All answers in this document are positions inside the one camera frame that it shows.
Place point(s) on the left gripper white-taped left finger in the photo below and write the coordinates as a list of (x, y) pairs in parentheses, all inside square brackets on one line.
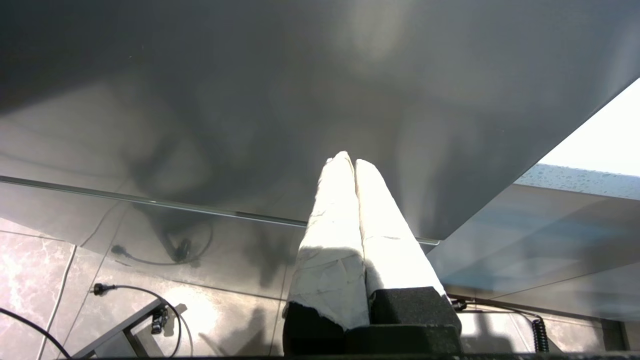
[(330, 260)]

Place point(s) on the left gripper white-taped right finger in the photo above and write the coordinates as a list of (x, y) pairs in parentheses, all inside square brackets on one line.
[(395, 260)]

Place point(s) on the grey base cabinet front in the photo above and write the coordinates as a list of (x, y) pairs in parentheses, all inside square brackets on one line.
[(550, 240)]

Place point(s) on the stainless steel refrigerator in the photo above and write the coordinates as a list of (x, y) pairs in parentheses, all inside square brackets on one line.
[(200, 100)]

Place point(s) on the tall white side panel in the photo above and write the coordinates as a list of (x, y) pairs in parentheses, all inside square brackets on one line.
[(605, 140)]

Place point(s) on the grey metal frame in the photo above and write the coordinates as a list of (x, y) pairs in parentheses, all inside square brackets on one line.
[(120, 330)]

